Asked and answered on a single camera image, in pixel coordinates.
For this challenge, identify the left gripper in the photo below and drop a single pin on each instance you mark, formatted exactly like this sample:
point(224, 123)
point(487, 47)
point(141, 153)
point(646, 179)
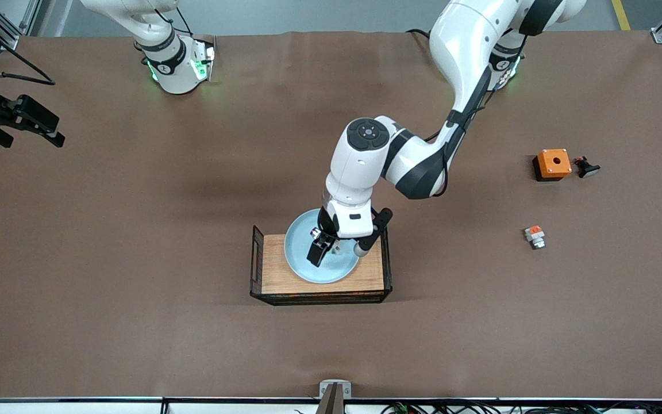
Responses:
point(326, 221)

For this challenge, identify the red push button switch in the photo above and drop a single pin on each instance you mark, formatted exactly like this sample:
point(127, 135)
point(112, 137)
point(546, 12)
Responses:
point(336, 247)

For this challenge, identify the light blue round plate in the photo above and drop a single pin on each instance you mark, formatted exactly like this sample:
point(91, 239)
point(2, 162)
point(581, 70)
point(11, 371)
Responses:
point(331, 273)

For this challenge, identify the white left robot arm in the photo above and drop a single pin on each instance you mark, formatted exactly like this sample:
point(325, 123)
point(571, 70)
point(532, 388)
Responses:
point(469, 46)

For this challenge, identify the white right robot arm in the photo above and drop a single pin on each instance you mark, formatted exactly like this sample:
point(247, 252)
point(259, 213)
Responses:
point(173, 63)

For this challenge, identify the small black knob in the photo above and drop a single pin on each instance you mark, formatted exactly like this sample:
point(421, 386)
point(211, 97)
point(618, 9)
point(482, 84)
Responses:
point(585, 168)

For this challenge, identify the grey metal bracket with post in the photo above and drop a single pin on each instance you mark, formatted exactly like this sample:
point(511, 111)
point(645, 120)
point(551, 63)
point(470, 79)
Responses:
point(334, 402)

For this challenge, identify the green push button switch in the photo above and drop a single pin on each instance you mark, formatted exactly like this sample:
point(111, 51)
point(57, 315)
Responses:
point(535, 237)

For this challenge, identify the orange button enclosure box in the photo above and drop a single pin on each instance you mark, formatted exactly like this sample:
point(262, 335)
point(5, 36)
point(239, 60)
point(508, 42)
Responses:
point(553, 163)

